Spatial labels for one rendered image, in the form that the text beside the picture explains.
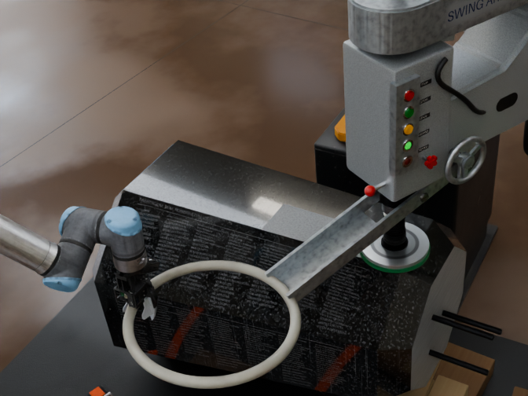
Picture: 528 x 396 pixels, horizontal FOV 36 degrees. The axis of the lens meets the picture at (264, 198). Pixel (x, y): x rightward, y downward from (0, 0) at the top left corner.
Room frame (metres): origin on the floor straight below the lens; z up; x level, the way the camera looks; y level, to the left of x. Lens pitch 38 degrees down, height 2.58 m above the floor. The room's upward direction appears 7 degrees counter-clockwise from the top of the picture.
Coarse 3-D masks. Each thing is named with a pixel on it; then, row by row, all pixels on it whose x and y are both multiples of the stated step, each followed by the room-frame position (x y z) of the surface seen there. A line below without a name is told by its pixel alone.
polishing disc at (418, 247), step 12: (408, 228) 1.92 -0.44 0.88; (420, 240) 1.86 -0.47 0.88; (372, 252) 1.83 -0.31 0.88; (384, 252) 1.82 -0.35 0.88; (396, 252) 1.82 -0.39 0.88; (408, 252) 1.81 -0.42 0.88; (420, 252) 1.80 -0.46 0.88; (384, 264) 1.77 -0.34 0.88; (396, 264) 1.77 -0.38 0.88; (408, 264) 1.76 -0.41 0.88
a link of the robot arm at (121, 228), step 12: (108, 216) 1.66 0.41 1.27; (120, 216) 1.66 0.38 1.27; (132, 216) 1.66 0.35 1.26; (108, 228) 1.63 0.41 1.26; (120, 228) 1.62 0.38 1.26; (132, 228) 1.62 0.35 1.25; (108, 240) 1.63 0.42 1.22; (120, 240) 1.61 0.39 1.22; (132, 240) 1.62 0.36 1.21; (120, 252) 1.61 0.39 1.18; (132, 252) 1.61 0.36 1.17
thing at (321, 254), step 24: (456, 168) 1.90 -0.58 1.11; (432, 192) 1.85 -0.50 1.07; (360, 216) 1.85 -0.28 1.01; (312, 240) 1.77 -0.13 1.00; (336, 240) 1.79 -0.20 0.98; (360, 240) 1.72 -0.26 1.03; (288, 264) 1.73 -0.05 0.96; (312, 264) 1.73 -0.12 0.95; (336, 264) 1.68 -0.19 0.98; (288, 288) 1.66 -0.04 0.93; (312, 288) 1.64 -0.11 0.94
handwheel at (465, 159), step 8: (472, 136) 1.79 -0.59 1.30; (464, 144) 1.77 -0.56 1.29; (480, 144) 1.80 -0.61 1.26; (456, 152) 1.76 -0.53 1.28; (464, 152) 1.79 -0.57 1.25; (472, 152) 1.79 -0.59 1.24; (480, 152) 1.81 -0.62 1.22; (448, 160) 1.75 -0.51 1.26; (456, 160) 1.76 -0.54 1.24; (464, 160) 1.77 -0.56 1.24; (472, 160) 1.78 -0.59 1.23; (480, 160) 1.81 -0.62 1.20; (448, 168) 1.74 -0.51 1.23; (464, 168) 1.77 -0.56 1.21; (472, 168) 1.80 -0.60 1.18; (448, 176) 1.75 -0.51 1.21; (464, 176) 1.78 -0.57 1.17; (472, 176) 1.79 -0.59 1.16; (456, 184) 1.76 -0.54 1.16
